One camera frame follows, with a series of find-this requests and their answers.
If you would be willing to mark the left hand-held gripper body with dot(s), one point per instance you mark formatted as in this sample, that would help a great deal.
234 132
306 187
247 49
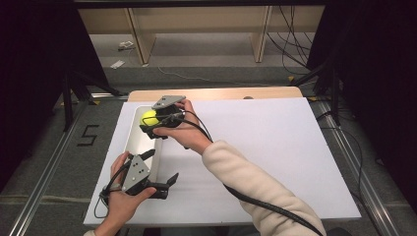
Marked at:
136 172

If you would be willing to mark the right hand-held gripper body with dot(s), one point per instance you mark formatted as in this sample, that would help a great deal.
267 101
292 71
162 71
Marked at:
168 111

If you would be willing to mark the yellow tennis ball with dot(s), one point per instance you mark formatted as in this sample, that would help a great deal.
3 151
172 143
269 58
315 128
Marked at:
149 118

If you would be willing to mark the white plastic bin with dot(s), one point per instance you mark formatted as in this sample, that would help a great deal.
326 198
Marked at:
141 141

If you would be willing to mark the person's right hand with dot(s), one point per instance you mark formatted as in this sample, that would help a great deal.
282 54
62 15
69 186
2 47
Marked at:
183 134

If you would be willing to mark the person's left hand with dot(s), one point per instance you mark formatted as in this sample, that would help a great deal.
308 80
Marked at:
121 203

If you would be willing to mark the wooden table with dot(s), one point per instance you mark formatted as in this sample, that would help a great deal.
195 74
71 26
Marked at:
229 93

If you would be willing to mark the flat white floor item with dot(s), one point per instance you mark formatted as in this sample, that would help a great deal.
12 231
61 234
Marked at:
117 64

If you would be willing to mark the small white floor item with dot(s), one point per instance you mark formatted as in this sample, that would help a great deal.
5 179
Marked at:
126 45

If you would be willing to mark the black metal stand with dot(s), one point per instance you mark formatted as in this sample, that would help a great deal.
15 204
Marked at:
334 98
69 108

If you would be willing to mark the wooden shelf unit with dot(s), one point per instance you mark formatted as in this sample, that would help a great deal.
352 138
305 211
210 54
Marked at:
200 19

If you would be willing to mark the white board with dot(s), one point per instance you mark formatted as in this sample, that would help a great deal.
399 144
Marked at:
278 147

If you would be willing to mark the dark curtain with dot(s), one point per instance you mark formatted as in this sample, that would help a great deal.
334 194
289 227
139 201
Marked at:
383 82
32 65

